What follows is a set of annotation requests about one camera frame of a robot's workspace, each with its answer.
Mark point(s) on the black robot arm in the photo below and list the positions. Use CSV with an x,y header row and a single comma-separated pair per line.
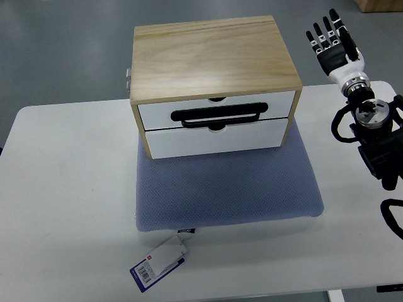
x,y
378,128

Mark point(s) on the metal table bracket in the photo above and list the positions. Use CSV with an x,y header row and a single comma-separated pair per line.
x,y
128,78

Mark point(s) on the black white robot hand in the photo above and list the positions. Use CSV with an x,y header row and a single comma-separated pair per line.
x,y
338,55

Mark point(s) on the black drawer handle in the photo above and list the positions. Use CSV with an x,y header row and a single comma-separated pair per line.
x,y
216,118

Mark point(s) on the white table leg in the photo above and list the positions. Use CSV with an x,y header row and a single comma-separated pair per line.
x,y
335,295

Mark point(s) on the black bar under table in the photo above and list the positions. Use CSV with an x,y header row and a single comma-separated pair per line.
x,y
389,288

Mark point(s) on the blue mesh cushion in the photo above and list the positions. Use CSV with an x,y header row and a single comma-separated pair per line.
x,y
226,188

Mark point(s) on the white drawer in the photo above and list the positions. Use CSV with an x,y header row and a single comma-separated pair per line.
x,y
158,115
183,142

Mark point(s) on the wooden drawer cabinet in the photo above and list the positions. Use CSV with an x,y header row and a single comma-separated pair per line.
x,y
210,60

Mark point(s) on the white blue product tag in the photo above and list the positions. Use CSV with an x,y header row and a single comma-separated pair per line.
x,y
158,263

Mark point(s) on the cardboard box corner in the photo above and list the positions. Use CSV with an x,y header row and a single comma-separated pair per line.
x,y
379,6

